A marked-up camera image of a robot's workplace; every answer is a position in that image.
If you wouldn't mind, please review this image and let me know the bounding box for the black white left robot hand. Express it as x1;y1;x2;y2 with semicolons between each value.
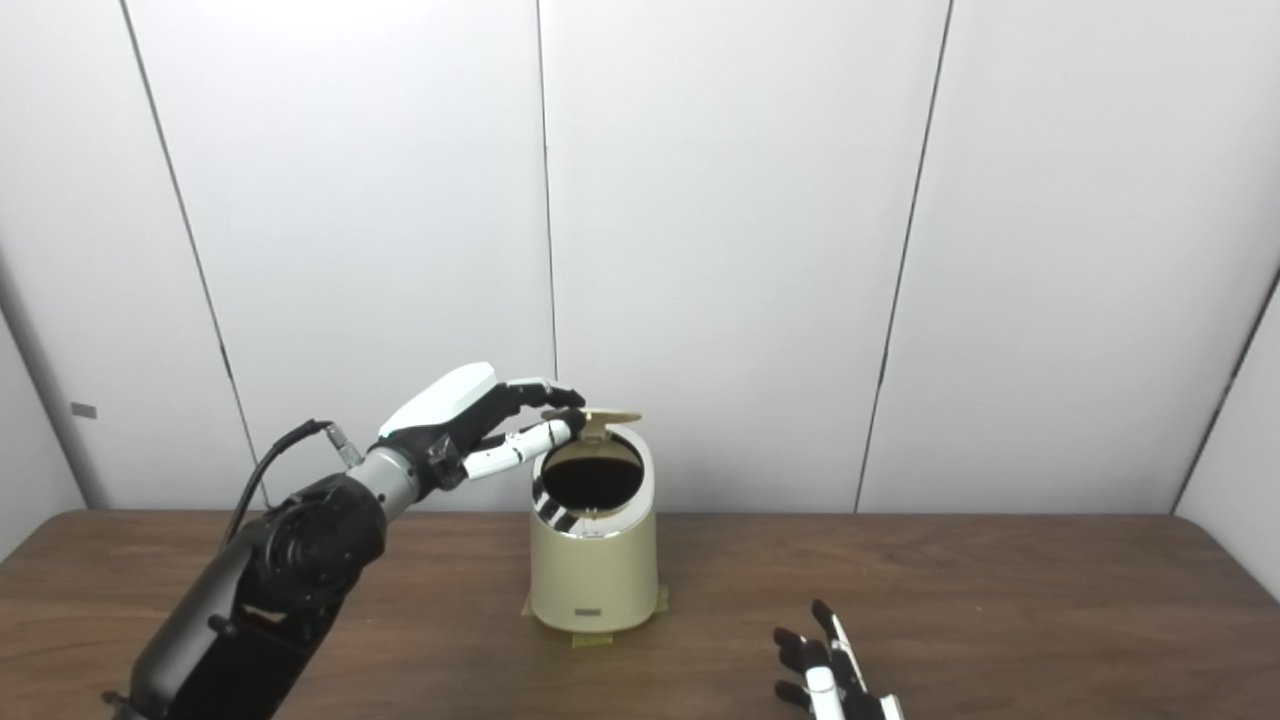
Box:
375;362;588;493

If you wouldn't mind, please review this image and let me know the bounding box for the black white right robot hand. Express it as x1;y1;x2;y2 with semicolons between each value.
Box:
772;599;906;720

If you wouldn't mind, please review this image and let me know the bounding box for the round cream bin lid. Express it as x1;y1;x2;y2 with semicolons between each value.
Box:
545;406;643;441

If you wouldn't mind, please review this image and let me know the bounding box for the cream-colored bin body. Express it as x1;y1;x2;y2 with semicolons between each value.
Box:
528;424;659;635

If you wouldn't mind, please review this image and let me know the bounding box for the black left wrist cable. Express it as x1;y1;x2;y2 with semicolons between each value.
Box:
222;419;361;546

